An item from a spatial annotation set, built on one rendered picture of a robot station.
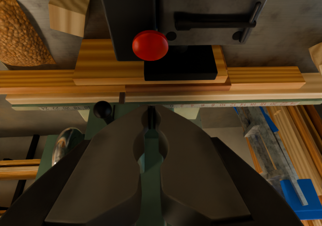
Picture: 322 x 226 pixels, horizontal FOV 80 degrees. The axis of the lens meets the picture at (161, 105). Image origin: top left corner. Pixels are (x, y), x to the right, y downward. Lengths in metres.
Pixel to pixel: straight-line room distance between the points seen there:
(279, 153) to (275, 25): 0.76
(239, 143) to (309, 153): 1.48
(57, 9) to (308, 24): 0.34
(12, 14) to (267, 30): 0.36
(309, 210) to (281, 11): 0.85
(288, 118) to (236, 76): 1.30
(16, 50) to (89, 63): 0.11
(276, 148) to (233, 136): 1.96
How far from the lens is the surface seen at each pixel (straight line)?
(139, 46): 0.16
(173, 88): 0.33
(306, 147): 1.61
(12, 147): 3.57
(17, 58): 0.37
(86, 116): 0.78
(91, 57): 0.30
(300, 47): 0.42
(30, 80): 0.41
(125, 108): 0.27
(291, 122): 1.65
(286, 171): 1.03
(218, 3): 0.18
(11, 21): 0.34
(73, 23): 0.27
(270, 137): 1.06
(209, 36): 0.20
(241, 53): 0.38
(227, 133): 2.97
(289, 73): 0.44
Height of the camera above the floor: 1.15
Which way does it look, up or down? 31 degrees down
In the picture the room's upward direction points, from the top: 178 degrees clockwise
